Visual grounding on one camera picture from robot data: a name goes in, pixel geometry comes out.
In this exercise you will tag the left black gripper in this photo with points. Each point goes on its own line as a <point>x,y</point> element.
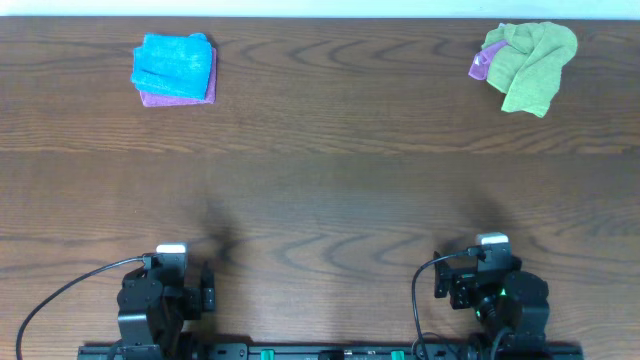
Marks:
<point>204,297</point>

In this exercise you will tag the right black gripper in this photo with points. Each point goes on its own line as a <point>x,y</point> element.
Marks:
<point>461,281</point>

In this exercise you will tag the green microfiber cloth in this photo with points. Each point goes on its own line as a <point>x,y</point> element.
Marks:
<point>527,69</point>

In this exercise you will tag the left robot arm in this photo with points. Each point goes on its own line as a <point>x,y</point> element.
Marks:
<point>153,306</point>

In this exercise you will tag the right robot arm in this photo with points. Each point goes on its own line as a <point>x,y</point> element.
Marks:
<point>510,304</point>

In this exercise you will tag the folded magenta cloth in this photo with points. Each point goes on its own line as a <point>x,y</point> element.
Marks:
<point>155,100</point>

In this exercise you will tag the crumpled purple cloth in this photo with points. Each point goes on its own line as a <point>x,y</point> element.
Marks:
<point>481,63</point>

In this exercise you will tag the folded blue cloth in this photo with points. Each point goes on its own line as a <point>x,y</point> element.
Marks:
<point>175,66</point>

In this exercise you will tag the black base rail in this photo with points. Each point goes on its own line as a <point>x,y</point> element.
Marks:
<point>240,351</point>

